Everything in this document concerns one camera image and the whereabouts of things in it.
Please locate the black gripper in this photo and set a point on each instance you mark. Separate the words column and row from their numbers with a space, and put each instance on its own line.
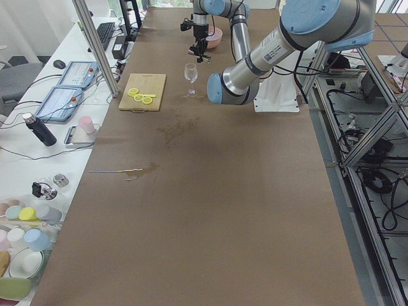
column 200, row 32

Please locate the steel jigger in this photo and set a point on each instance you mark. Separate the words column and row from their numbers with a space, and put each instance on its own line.
column 199, row 54

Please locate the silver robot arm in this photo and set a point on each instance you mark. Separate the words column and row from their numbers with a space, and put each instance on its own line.
column 341, row 25
column 236, row 12

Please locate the pink bowl of ice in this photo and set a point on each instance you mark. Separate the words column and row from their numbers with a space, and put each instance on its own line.
column 214, row 37

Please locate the clear wine glass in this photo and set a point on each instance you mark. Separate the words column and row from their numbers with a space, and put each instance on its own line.
column 191, row 75

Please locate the bamboo cutting board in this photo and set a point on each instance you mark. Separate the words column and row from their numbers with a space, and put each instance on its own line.
column 146, row 83

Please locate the lemon slice near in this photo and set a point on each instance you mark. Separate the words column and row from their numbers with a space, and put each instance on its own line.
column 147, row 100

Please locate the lemon slice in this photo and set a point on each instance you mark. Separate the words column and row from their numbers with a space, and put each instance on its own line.
column 147, row 100
column 132, row 92
column 138, row 97

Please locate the lemon slice middle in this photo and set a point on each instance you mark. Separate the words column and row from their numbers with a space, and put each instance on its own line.
column 138, row 97

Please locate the lemon slice far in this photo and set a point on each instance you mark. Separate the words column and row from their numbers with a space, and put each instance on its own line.
column 132, row 92

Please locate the black keyboard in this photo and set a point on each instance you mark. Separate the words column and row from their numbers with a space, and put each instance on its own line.
column 105, row 31

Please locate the teach pendant far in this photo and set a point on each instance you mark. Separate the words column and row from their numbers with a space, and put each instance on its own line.
column 79, row 74

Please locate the teach pendant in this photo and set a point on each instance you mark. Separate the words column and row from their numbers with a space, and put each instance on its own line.
column 79, row 74
column 59, row 104

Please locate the pink plastic cup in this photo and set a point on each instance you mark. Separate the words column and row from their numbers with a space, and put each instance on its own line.
column 86, row 124

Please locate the black computer mouse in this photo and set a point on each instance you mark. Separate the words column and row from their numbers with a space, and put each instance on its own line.
column 59, row 64

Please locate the teach pendant near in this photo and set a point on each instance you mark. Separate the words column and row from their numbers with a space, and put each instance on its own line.
column 59, row 104

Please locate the white kitchen scale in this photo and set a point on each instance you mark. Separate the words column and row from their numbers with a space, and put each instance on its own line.
column 76, row 137

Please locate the grey office chair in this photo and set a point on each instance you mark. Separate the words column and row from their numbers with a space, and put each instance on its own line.
column 15, row 81

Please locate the black water bottle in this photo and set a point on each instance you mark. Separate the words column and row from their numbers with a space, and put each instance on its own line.
column 39, row 129

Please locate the glass oil dispenser bottle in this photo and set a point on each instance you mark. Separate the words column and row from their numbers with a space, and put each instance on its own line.
column 43, row 190

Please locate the cup rack with cups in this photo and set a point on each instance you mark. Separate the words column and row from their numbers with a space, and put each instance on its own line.
column 35, row 227

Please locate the white bowl green rim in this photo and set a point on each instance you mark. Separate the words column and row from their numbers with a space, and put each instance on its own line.
column 26, row 264

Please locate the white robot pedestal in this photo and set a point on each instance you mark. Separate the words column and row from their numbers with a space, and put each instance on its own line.
column 277, row 94

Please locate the aluminium frame post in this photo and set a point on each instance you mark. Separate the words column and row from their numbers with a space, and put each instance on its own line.
column 95, row 44

